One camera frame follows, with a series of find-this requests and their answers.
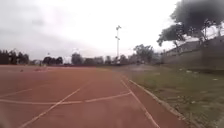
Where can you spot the tall floodlight pole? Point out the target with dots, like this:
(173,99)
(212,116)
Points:
(117,41)

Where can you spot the row of distant trees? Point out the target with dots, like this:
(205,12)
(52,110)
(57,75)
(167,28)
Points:
(80,59)

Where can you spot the red running track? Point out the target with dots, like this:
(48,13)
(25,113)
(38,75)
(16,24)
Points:
(83,106)

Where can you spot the pale concrete kerb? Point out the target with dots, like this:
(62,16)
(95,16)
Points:
(160,101)

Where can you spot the small dark tree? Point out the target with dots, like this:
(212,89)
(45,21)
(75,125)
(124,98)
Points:
(171,34)

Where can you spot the patchy grass strip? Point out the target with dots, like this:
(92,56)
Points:
(193,93)

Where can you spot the large dark tree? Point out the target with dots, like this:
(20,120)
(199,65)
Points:
(200,15)

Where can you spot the grey concrete wall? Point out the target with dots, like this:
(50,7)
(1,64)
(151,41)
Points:
(203,53)

